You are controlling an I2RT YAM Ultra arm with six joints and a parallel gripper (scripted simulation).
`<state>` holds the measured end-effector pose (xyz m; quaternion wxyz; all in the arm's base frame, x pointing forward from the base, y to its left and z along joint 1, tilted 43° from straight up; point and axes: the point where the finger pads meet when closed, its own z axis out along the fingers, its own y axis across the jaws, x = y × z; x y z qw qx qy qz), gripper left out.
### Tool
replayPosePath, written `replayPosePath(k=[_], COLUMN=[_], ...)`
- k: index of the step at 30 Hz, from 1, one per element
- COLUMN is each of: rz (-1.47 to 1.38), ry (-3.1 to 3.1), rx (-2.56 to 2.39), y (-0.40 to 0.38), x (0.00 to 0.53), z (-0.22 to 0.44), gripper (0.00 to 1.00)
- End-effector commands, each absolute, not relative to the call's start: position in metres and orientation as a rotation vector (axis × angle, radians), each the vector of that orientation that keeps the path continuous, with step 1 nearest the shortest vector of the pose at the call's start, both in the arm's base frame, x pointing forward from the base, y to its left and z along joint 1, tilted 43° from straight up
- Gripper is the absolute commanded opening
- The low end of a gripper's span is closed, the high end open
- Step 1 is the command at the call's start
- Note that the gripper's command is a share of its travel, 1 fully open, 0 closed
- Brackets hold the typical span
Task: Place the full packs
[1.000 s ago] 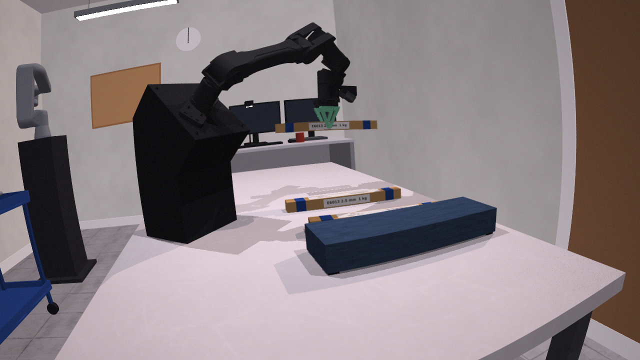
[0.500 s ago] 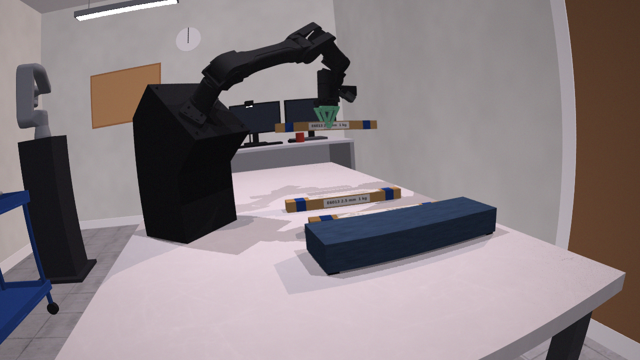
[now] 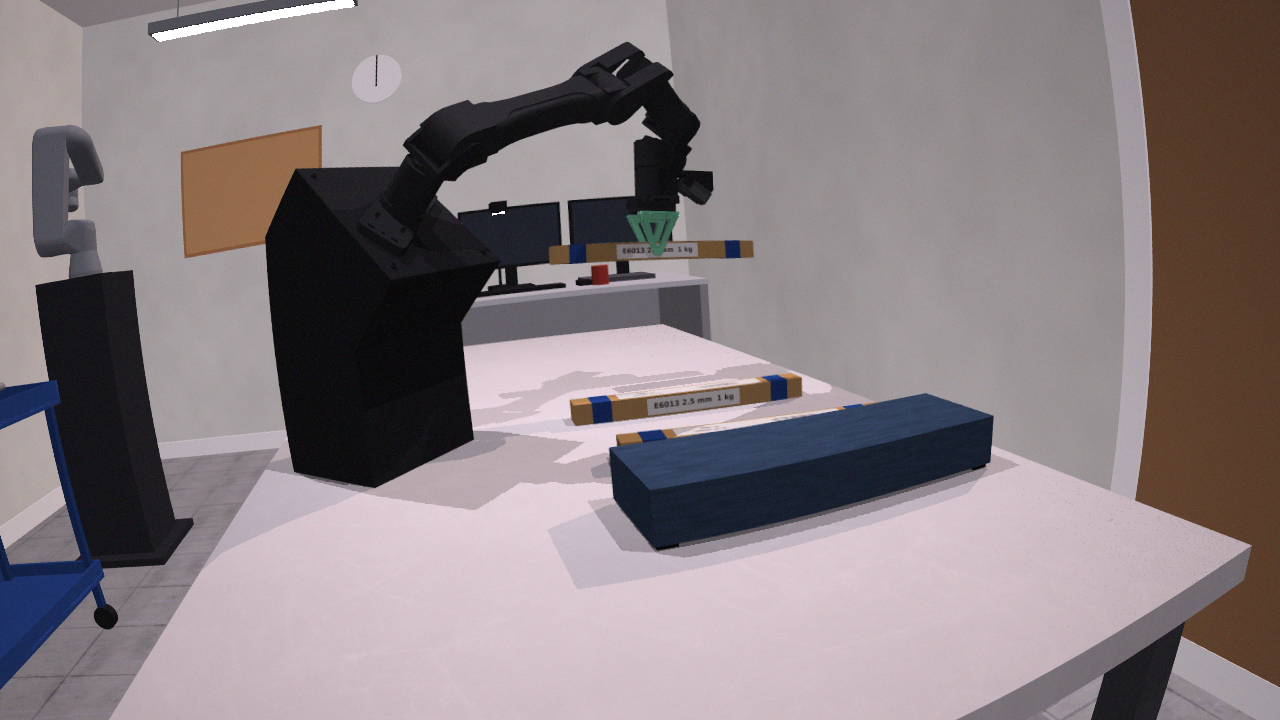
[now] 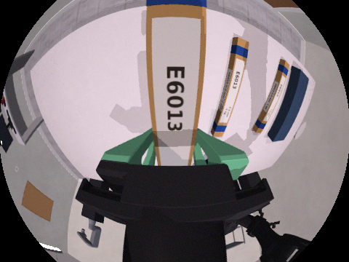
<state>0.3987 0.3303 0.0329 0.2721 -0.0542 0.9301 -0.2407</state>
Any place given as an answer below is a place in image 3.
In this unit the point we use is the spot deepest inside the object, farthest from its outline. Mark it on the tan box with white label and blue band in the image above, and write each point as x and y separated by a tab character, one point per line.
653	435

